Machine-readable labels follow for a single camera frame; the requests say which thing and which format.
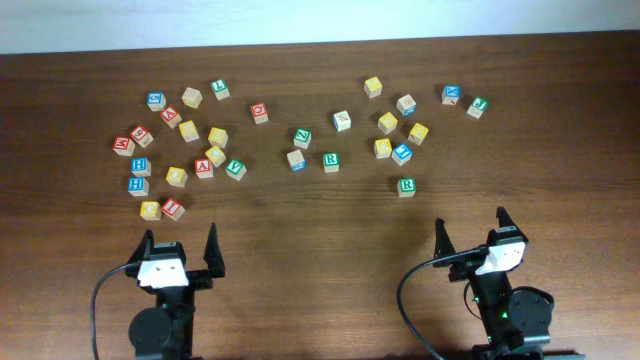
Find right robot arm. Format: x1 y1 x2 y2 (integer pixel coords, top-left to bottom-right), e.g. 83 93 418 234
434 207 586 360

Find green V block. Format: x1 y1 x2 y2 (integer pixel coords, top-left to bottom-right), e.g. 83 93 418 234
225 159 247 181

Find blue picture block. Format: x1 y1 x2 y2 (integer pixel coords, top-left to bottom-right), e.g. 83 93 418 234
391 143 413 166

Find red I block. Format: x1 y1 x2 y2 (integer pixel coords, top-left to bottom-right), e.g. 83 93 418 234
161 198 185 221

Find red A block lower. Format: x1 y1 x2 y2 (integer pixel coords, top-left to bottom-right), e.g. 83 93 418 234
194 158 214 179

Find blue X block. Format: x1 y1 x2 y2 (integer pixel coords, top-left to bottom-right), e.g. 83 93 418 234
441 84 461 105

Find plain white wood block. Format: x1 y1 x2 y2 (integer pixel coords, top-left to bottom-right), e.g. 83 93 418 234
333 110 352 132

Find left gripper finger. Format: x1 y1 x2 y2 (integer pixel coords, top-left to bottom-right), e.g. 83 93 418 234
128 229 154 264
203 223 225 278

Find blue S block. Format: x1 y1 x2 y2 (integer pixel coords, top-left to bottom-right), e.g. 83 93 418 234
146 91 166 112

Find yellow S block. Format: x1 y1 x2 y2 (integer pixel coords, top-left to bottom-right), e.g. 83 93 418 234
378 112 398 135
208 127 229 149

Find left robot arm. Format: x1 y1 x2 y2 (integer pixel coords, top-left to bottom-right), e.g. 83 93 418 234
125 224 225 360

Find green r block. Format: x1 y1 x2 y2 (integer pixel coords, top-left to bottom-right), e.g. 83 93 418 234
323 152 340 173
397 178 417 197

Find yellow block bottom left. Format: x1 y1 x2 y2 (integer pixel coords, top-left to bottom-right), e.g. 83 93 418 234
139 201 162 221

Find yellow block near A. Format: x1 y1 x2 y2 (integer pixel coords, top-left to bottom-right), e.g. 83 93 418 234
205 145 226 168

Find red 9 block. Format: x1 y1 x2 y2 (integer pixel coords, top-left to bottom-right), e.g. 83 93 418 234
130 125 153 148

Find blue h block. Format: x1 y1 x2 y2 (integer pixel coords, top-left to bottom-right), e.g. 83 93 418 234
127 177 150 197
131 157 152 177

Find yellow block upper left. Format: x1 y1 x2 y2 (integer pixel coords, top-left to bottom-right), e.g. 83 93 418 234
179 120 199 143

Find plain wood yellow-side block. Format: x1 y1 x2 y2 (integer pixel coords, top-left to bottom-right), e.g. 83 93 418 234
181 87 203 109

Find red A block upper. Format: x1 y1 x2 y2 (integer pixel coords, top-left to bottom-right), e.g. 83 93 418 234
160 106 182 129

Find yellow block mid left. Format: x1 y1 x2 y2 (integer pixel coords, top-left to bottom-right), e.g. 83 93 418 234
165 167 188 188

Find red Q block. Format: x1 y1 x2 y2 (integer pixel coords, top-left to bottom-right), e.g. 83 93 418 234
250 103 269 124

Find red a block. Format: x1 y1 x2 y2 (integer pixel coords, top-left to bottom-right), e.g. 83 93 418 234
194 158 214 179
160 106 182 129

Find wood block blue side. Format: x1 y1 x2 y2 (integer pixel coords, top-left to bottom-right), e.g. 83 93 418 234
286 150 306 172

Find yellow block top right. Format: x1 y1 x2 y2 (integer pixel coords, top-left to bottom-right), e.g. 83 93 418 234
364 76 383 98

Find wood block blue-side right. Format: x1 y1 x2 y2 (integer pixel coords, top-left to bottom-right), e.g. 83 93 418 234
396 94 417 117

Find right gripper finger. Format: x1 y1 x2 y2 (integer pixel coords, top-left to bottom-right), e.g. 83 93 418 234
434 218 456 259
496 206 518 231

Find red M block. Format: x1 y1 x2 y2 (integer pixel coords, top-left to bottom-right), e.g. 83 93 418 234
112 136 135 157

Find green Z block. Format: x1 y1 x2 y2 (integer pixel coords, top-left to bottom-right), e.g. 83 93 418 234
293 128 312 149

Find yellow block lower right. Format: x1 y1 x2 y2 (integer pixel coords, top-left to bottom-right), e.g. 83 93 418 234
374 138 393 159

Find blue H block lower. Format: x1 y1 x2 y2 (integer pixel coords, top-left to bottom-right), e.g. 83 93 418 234
127 177 150 197

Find green L block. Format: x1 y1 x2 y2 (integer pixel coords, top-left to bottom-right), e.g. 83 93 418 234
211 79 230 101

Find blue H block upper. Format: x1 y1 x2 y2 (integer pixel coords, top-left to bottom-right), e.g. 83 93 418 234
131 157 152 177

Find green J block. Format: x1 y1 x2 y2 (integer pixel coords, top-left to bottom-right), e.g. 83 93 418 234
467 97 490 119

